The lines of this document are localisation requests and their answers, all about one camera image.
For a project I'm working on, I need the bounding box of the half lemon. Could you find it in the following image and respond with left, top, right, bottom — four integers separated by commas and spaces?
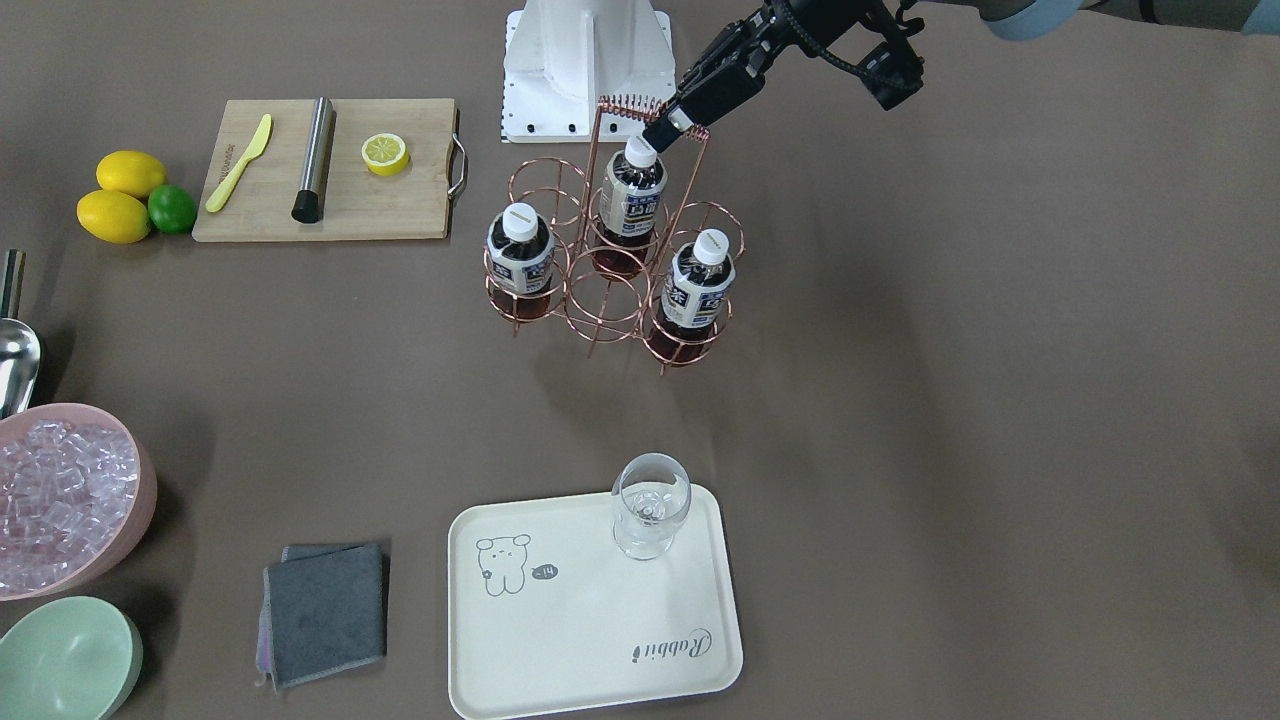
360, 132, 411, 177

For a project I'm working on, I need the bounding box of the bamboo cutting board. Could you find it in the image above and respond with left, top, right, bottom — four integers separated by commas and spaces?
192, 97, 460, 243

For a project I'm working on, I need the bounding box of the copper wire bottle basket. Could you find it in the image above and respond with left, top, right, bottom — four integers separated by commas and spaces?
485, 156, 745, 369

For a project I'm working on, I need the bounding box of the steel muddler black tip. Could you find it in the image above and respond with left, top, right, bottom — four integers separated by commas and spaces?
291, 97, 337, 224

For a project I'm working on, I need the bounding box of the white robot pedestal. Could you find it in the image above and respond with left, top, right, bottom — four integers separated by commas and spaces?
500, 1, 676, 143

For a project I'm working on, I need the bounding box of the green bowl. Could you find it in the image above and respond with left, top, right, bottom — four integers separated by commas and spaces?
1, 596, 145, 719

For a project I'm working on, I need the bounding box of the pink bowl of ice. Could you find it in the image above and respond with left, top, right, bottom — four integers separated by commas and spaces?
1, 404, 157, 602

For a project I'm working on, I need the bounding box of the yellow plastic knife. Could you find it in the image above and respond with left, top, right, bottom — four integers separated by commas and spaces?
205, 113, 274, 214

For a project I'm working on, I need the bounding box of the grey folded cloth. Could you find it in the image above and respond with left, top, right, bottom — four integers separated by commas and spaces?
255, 543, 389, 693

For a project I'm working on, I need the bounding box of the green lime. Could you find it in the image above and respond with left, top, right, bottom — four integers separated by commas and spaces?
147, 184, 198, 234

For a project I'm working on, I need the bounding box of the yellow lemon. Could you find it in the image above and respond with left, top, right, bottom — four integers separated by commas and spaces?
95, 150, 168, 201
76, 190, 154, 243

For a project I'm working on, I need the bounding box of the tea bottle white cap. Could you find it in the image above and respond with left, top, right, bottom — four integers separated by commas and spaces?
593, 136, 668, 275

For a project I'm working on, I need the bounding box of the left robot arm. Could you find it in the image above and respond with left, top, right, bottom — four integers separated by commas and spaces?
643, 1, 1279, 152

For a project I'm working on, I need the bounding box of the metal ice scoop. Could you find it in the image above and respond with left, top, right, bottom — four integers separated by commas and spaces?
1, 249, 42, 419

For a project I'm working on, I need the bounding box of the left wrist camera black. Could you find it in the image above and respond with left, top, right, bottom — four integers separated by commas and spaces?
856, 1, 925, 111

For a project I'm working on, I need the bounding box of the tea bottle back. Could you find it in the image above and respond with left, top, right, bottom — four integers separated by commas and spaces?
648, 228, 736, 364

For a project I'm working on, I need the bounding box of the cream rabbit tray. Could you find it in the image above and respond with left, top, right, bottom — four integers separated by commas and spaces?
447, 486, 744, 719

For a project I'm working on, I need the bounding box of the clear wine glass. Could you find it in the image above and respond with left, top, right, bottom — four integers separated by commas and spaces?
611, 452, 692, 561

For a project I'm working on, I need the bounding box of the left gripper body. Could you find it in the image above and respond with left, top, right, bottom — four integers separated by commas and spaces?
730, 1, 882, 92

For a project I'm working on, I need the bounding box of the tea bottle front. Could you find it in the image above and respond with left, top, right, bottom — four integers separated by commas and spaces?
485, 202, 554, 322

